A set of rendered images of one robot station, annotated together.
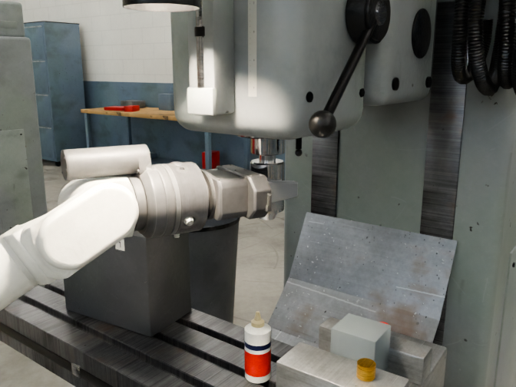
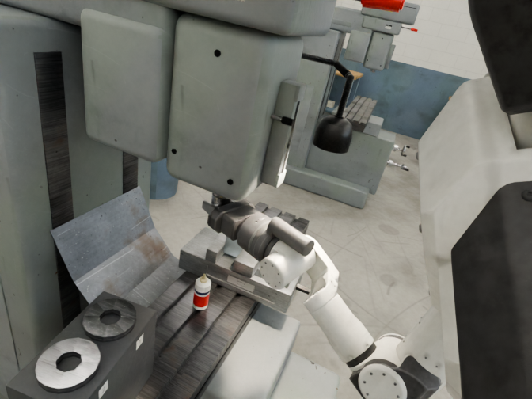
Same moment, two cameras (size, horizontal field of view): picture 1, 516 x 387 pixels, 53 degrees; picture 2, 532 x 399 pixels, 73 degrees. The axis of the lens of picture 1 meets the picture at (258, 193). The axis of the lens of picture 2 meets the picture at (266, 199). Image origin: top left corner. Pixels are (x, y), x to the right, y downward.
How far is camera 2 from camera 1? 1.14 m
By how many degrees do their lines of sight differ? 100
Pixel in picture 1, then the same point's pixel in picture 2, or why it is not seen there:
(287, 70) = not seen: hidden behind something
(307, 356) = (247, 258)
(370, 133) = (90, 147)
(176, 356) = (180, 348)
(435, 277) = (142, 210)
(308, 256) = (75, 257)
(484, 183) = not seen: hidden behind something
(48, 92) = not seen: outside the picture
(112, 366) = (195, 385)
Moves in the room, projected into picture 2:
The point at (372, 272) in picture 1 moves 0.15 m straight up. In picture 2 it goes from (117, 232) to (116, 187)
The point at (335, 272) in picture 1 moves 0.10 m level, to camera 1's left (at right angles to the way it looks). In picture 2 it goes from (100, 250) to (93, 275)
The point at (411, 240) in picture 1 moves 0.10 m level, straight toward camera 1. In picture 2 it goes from (123, 200) to (155, 207)
